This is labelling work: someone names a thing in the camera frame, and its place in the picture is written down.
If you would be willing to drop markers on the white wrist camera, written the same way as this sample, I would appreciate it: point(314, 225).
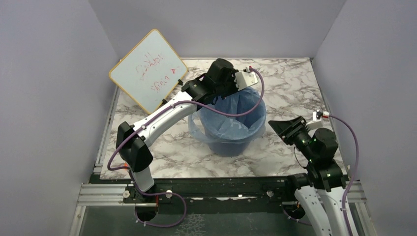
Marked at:
point(317, 120)
point(245, 78)

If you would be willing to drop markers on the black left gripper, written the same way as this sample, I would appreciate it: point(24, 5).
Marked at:
point(232, 78)

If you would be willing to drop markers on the light blue trash bag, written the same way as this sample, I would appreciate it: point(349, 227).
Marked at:
point(228, 120)

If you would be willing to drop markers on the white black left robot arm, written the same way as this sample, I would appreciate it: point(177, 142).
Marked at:
point(133, 141)

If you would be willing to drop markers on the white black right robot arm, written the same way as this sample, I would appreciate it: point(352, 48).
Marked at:
point(322, 190)

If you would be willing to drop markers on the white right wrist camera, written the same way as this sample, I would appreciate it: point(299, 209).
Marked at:
point(317, 120)

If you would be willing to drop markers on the yellow-framed whiteboard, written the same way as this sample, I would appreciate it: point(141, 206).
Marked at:
point(149, 72)

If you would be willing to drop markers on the black metal mounting rail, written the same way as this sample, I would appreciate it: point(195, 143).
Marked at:
point(196, 195)

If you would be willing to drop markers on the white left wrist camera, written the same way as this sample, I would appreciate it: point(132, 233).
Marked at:
point(245, 78)

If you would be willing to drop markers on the blue plastic trash bin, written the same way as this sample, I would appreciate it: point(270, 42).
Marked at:
point(228, 143)

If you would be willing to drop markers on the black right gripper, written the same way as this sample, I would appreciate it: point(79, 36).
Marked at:
point(284, 128)

